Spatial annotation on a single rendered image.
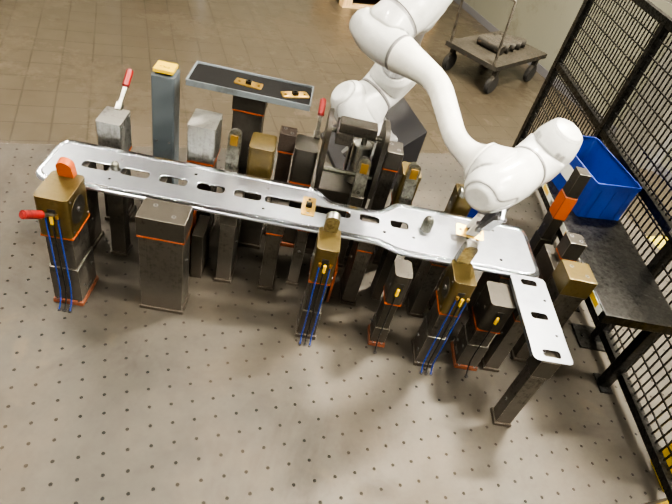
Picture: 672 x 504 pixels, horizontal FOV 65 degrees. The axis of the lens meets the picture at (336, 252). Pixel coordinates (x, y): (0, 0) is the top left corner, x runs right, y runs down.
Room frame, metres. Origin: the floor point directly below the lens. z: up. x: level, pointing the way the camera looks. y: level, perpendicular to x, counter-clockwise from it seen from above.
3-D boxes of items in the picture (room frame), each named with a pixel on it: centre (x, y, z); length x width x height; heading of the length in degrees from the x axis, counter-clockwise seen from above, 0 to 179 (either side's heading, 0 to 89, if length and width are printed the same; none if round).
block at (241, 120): (1.49, 0.38, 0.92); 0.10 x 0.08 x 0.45; 98
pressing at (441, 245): (1.18, 0.13, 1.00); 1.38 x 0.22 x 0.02; 98
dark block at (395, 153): (1.44, -0.09, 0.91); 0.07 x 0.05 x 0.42; 8
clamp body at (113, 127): (1.29, 0.72, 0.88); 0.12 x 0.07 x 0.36; 8
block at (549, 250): (1.28, -0.62, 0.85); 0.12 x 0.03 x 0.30; 8
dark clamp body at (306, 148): (1.40, 0.17, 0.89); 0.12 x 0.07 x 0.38; 8
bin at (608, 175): (1.65, -0.74, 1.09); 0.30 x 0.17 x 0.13; 17
